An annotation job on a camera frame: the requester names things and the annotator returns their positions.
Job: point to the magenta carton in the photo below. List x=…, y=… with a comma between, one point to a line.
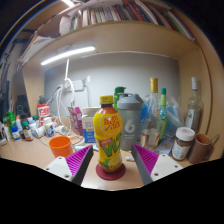
x=76, y=121

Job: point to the green plastic jar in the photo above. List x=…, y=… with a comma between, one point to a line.
x=9, y=119

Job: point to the yellow drink bottle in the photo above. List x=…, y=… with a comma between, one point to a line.
x=108, y=133

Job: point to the orange plastic cup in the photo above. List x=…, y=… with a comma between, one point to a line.
x=61, y=146

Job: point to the white and blue box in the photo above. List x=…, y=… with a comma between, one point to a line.
x=87, y=128

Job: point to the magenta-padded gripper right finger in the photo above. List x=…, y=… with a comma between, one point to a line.
x=165, y=165

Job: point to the tall green bottle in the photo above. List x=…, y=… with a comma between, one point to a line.
x=118, y=95

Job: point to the clear white-capped glass bottle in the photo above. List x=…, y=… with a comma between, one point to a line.
x=193, y=113

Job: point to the flat round red coaster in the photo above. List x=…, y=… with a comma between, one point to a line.
x=110, y=175

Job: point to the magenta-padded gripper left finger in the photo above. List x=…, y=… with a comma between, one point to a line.
x=60, y=166

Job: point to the grey shaker bottle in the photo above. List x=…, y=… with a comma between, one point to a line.
x=130, y=123

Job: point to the brown jar with white lid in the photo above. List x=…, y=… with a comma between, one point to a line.
x=182, y=145

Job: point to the clear gold-capped glass bottle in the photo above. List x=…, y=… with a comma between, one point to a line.
x=151, y=130

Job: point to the white LED light bar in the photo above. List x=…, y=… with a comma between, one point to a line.
x=68, y=55

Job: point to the blue plastic bag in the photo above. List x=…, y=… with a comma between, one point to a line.
x=175, y=113

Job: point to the clear green-capped bottle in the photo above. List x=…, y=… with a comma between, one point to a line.
x=163, y=113

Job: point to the white wall power socket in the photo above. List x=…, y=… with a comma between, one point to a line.
x=79, y=85

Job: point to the brown mug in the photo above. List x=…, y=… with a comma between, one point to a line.
x=199, y=150

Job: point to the white bottle with blue lid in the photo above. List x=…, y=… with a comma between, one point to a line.
x=15, y=134

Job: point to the white blue-label bottle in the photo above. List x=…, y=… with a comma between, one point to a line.
x=49, y=128

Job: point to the red and white canister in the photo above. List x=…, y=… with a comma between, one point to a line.
x=43, y=110

